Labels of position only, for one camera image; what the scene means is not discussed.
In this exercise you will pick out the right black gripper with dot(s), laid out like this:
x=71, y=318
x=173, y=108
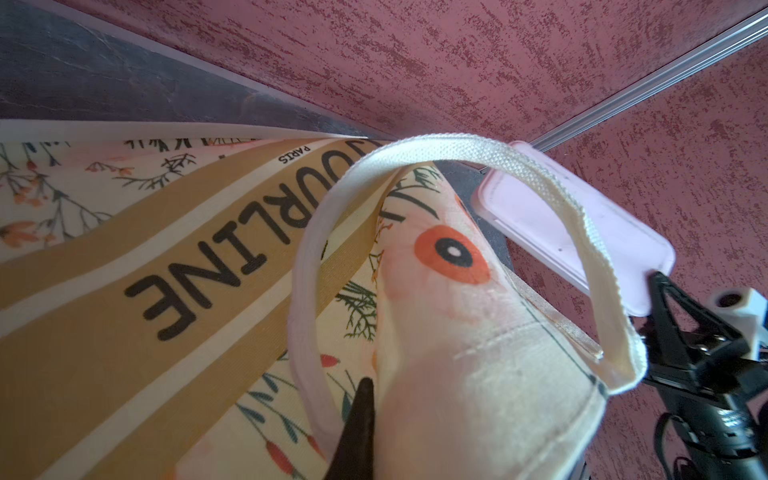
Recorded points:
x=695, y=365

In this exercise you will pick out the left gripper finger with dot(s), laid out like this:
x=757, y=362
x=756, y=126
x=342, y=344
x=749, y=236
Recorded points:
x=354, y=456

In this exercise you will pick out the printed canvas tote bag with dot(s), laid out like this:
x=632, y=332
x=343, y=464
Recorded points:
x=209, y=308

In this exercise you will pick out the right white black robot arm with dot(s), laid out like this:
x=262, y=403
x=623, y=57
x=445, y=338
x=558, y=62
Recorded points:
x=680, y=460

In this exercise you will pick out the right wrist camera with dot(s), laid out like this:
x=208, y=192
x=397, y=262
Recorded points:
x=746, y=310

